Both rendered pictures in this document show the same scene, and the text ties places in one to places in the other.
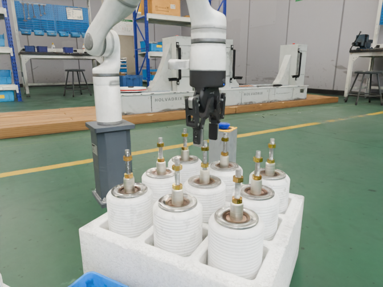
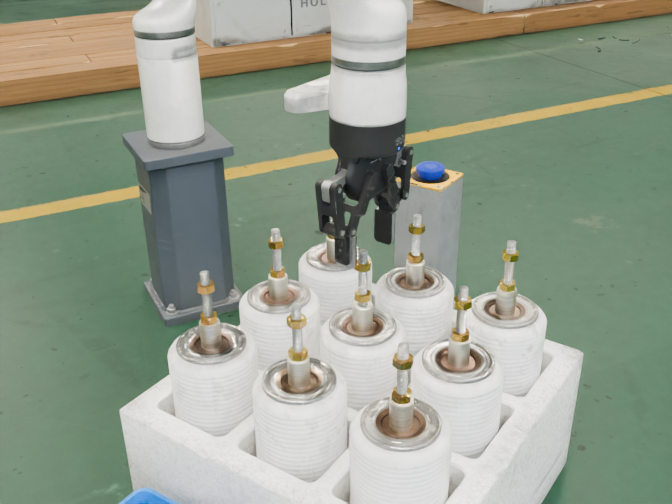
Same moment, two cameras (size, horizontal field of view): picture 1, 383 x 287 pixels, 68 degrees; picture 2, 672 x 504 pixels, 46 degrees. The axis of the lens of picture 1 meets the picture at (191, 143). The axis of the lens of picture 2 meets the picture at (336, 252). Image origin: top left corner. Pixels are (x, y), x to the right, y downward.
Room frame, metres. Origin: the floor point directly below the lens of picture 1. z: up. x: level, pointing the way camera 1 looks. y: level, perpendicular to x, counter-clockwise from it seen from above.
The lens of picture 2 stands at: (-0.14, -0.08, 0.74)
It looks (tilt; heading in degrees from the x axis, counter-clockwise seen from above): 28 degrees down; 6
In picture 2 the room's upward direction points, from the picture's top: 1 degrees counter-clockwise
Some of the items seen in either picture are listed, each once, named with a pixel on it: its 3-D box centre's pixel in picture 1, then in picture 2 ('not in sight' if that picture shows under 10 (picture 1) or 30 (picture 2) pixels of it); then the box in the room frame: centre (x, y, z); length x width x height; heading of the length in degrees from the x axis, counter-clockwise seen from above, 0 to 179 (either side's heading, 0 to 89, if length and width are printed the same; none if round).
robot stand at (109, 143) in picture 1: (112, 161); (186, 222); (1.05, 0.31, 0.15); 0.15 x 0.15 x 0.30; 32
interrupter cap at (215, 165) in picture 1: (224, 166); (414, 282); (0.71, -0.09, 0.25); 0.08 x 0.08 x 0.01
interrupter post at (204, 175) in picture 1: (204, 176); (362, 316); (0.60, -0.03, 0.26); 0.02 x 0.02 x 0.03
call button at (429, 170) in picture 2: (223, 126); (430, 172); (0.89, -0.10, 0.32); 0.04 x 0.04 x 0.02
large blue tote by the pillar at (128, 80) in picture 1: (127, 85); not in sight; (5.25, 1.16, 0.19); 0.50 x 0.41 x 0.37; 37
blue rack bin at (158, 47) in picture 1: (153, 46); not in sight; (5.92, 0.75, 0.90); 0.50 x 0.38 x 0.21; 34
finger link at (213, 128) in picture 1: (213, 131); (384, 226); (0.64, -0.05, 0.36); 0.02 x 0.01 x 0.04; 58
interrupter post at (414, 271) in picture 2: (224, 161); (415, 272); (0.71, -0.09, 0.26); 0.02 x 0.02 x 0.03
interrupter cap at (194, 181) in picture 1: (204, 181); (362, 326); (0.60, -0.03, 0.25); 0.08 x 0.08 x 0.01
